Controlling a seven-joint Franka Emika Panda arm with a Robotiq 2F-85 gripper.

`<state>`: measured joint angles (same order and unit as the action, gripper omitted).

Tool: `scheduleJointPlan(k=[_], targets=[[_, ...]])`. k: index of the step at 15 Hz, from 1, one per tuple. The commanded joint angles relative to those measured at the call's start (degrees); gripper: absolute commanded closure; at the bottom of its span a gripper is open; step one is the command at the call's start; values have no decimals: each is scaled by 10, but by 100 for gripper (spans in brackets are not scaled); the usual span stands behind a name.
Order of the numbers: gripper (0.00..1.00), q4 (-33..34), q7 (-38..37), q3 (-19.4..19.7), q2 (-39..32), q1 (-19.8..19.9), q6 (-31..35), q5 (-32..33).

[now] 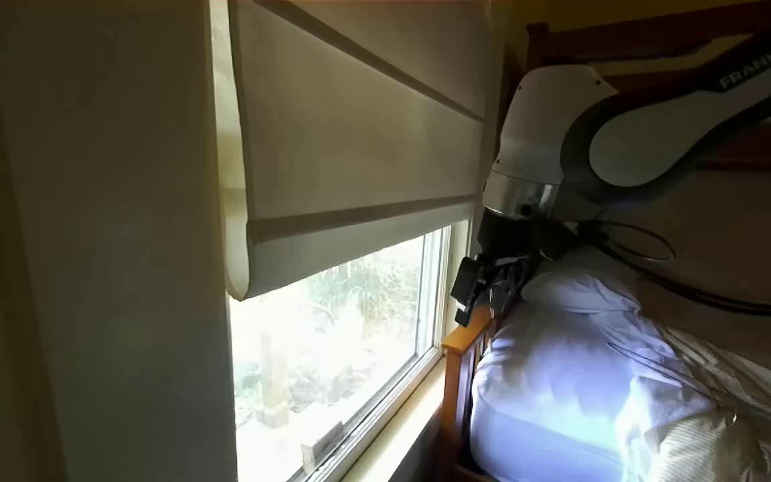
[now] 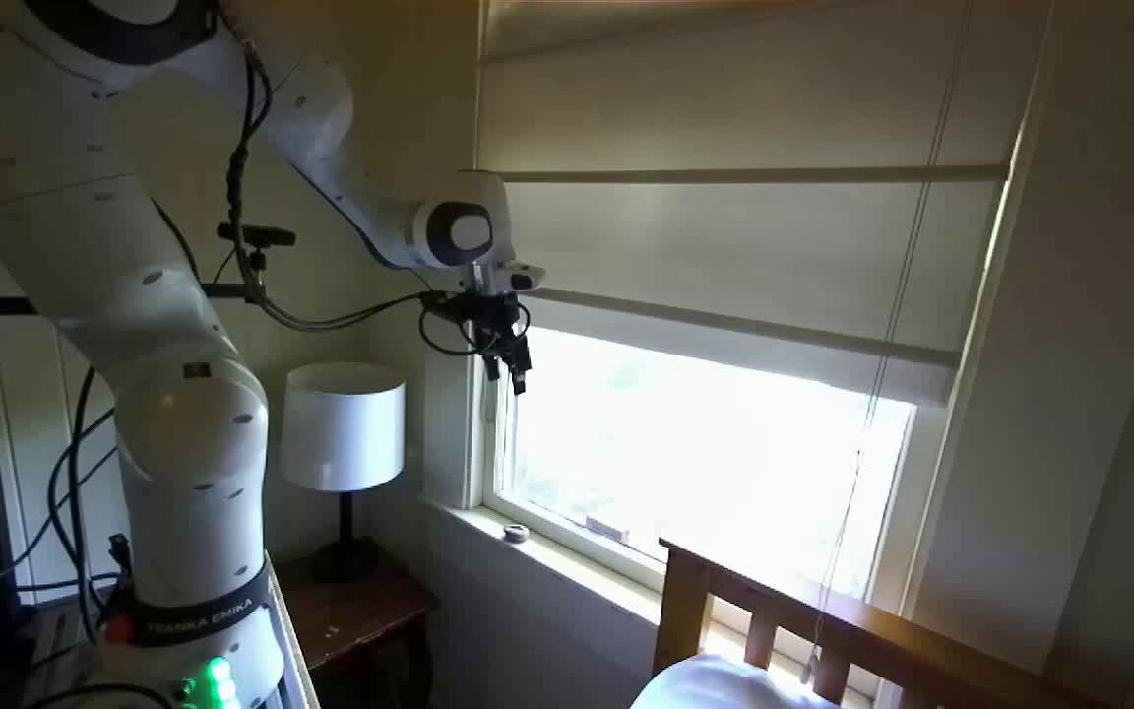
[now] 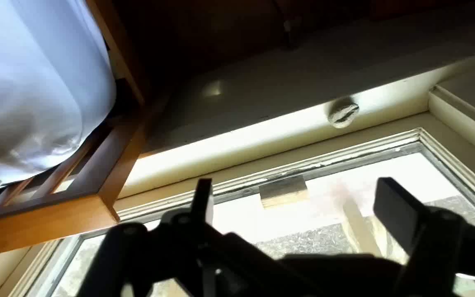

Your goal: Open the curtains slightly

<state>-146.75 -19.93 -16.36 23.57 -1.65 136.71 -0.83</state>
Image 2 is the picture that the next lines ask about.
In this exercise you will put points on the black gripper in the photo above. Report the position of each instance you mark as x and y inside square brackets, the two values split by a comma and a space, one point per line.
[482, 317]

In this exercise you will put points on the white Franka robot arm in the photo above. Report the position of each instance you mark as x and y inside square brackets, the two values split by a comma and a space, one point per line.
[186, 458]

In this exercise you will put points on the small object on windowsill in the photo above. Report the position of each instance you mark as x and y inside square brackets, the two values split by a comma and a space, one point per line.
[514, 533]

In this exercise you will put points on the white shade table lamp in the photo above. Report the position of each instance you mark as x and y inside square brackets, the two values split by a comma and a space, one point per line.
[343, 434]

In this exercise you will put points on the beige roman blind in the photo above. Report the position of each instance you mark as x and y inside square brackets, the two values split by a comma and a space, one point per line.
[725, 249]

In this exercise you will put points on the dark wooden nightstand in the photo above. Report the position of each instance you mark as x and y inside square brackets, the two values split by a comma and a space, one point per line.
[356, 613]

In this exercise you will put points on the wooden bed headboard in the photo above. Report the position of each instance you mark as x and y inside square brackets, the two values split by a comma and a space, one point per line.
[680, 613]

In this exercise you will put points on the white pillow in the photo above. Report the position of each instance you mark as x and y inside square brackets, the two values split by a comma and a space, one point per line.
[725, 687]

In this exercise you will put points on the robot mounting cart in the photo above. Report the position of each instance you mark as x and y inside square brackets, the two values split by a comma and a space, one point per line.
[31, 664]

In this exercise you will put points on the white window frame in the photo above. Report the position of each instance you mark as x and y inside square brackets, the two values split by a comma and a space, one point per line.
[482, 446]

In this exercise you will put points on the black camera on stand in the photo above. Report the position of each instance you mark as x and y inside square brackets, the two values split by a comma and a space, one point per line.
[259, 240]

